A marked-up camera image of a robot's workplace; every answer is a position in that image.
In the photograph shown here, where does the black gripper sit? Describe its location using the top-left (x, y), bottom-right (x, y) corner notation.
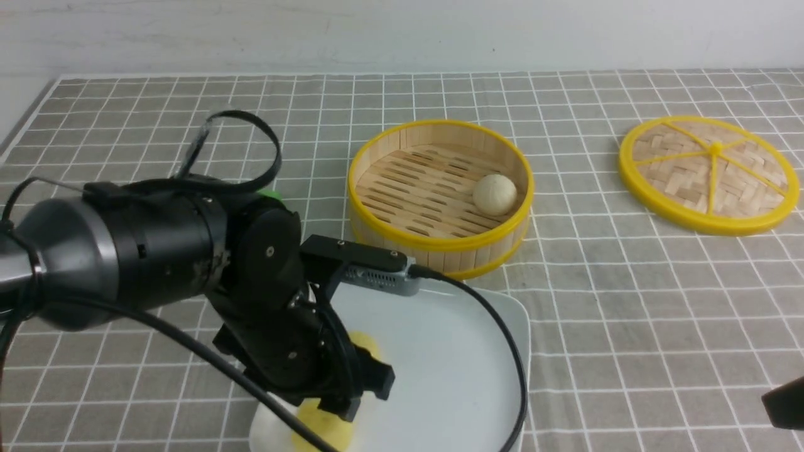
top-left (207, 284), bottom-right (395, 422)

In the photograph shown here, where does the yellow steamed bun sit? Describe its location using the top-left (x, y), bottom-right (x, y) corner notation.
top-left (349, 331), bottom-right (383, 360)
top-left (296, 399), bottom-right (354, 451)

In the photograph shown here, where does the white steamed bun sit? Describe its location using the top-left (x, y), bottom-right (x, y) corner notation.
top-left (472, 174), bottom-right (519, 217)

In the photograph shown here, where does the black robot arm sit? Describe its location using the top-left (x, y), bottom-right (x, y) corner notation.
top-left (2, 183), bottom-right (408, 421)

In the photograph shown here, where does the white square plate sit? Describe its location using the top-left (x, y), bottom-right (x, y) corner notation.
top-left (249, 276), bottom-right (532, 452)

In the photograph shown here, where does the green cube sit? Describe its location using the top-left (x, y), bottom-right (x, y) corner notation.
top-left (258, 188), bottom-right (283, 202)

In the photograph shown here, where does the bamboo steamer basket yellow rim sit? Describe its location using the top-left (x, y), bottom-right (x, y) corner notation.
top-left (347, 119), bottom-right (535, 279)

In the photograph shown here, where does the grey checkered tablecloth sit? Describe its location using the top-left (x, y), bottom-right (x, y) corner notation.
top-left (2, 69), bottom-right (803, 451)

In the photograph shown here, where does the woven bamboo steamer lid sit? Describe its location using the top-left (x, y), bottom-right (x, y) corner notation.
top-left (618, 116), bottom-right (800, 237)

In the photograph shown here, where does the black object at right edge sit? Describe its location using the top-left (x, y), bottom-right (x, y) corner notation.
top-left (761, 377), bottom-right (804, 431)

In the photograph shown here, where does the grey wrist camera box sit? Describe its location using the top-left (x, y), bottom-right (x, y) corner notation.
top-left (300, 235), bottom-right (420, 298)

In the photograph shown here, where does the black camera cable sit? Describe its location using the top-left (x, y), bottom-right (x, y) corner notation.
top-left (0, 110), bottom-right (528, 452)

